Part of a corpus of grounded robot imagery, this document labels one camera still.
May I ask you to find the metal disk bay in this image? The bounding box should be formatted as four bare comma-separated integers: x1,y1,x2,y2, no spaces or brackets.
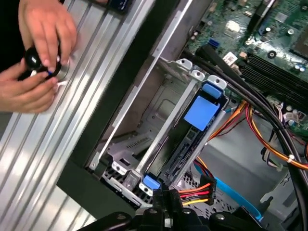
86,57,228,210

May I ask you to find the person's right hand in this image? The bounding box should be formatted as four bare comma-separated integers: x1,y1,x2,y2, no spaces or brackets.
0,64,60,114

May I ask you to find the green motherboard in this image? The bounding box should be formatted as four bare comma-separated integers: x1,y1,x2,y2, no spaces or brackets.
190,0,308,138

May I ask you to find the black cable bundle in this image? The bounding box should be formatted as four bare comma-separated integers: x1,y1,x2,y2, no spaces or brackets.
185,44,308,231

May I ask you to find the CPU socket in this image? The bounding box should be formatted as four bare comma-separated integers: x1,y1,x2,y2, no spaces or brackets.
288,28,308,64

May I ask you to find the red yellow power wire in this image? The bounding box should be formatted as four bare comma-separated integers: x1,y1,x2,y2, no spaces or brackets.
179,157,217,206

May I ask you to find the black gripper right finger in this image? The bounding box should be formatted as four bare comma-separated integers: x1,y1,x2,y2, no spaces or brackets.
166,187,264,231

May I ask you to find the black RAM slot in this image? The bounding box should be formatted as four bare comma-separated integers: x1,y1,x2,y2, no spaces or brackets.
240,68,308,110
247,54,308,86

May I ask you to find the dark phone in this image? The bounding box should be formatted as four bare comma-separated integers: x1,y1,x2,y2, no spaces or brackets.
107,0,133,13

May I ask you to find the person in black top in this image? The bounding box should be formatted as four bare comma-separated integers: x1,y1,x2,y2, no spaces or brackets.
0,0,27,70

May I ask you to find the blue wire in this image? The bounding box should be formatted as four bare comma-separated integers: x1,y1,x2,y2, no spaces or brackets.
214,177,264,222

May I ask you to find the black PC case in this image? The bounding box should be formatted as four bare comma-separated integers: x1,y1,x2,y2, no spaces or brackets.
56,0,308,231

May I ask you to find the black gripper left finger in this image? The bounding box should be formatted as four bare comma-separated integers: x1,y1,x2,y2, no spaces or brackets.
83,184,167,231

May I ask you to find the hard disk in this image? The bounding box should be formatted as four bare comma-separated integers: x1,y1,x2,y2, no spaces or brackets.
139,83,228,193

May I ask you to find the orange wire bundle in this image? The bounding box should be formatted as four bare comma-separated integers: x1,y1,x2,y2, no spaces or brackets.
208,101,308,170

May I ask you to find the person's left hand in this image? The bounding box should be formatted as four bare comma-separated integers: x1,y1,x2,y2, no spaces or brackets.
19,0,77,73

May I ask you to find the round black tool blue ring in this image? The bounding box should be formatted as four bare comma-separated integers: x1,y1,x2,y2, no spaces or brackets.
23,45,70,81

